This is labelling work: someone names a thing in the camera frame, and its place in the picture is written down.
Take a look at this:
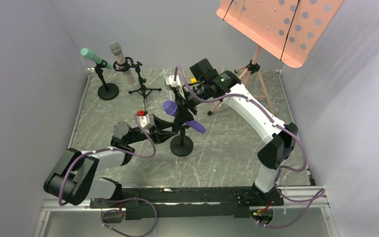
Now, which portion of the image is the pink music stand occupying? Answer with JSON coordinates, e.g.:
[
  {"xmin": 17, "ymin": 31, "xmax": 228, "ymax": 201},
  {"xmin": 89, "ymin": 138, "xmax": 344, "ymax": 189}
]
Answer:
[{"xmin": 207, "ymin": 0, "xmax": 346, "ymax": 116}]

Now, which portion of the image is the silver glitter microphone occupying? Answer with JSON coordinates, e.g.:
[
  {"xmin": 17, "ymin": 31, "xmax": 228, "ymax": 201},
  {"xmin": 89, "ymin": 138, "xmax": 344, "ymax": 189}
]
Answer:
[{"xmin": 110, "ymin": 42, "xmax": 135, "ymax": 85}]

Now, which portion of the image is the teal green microphone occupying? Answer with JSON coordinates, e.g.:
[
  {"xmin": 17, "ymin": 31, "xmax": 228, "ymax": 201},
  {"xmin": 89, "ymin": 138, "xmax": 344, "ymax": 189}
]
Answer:
[{"xmin": 80, "ymin": 47, "xmax": 113, "ymax": 70}]

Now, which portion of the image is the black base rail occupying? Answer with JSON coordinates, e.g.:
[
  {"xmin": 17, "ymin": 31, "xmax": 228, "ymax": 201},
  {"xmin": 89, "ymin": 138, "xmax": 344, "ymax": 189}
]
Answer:
[{"xmin": 90, "ymin": 186, "xmax": 284, "ymax": 220}]

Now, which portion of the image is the purple microphone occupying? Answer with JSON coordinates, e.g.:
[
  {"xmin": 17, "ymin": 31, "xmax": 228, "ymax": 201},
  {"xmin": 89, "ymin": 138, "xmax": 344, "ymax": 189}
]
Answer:
[{"xmin": 162, "ymin": 100, "xmax": 206, "ymax": 134}]

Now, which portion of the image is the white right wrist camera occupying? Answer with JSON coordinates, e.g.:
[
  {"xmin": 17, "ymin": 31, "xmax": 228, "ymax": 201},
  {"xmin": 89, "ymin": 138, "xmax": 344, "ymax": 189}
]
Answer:
[{"xmin": 165, "ymin": 75, "xmax": 181, "ymax": 90}]

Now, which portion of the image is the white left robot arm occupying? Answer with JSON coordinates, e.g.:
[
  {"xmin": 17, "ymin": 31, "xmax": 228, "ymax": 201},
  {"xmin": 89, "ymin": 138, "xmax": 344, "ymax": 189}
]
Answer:
[{"xmin": 43, "ymin": 114, "xmax": 178, "ymax": 206}]

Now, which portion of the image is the black tripod shock-mount stand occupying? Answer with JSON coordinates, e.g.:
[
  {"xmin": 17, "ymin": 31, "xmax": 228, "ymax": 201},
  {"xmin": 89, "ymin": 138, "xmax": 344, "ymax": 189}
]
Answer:
[{"xmin": 113, "ymin": 57, "xmax": 162, "ymax": 112}]

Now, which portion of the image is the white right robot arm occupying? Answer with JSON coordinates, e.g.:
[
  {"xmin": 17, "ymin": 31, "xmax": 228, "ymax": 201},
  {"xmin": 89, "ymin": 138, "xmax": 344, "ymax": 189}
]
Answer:
[{"xmin": 165, "ymin": 58, "xmax": 298, "ymax": 194}]

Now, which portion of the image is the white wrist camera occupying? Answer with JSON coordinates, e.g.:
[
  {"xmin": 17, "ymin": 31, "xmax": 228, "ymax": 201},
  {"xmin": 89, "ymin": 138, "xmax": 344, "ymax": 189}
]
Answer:
[
  {"xmin": 165, "ymin": 75, "xmax": 181, "ymax": 90},
  {"xmin": 137, "ymin": 110, "xmax": 155, "ymax": 129}
]

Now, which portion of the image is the black round-base holder stand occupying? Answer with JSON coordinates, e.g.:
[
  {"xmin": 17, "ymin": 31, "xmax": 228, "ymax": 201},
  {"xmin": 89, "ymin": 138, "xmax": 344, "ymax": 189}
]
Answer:
[{"xmin": 170, "ymin": 116, "xmax": 194, "ymax": 157}]

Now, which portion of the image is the black round-base clip stand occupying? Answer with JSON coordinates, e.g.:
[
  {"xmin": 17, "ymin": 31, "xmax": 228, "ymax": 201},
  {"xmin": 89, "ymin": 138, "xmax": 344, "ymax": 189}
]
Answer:
[{"xmin": 94, "ymin": 60, "xmax": 119, "ymax": 101}]

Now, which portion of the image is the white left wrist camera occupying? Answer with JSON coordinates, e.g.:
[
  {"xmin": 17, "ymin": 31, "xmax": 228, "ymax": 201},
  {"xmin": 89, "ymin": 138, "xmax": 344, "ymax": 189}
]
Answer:
[{"xmin": 137, "ymin": 110, "xmax": 155, "ymax": 129}]

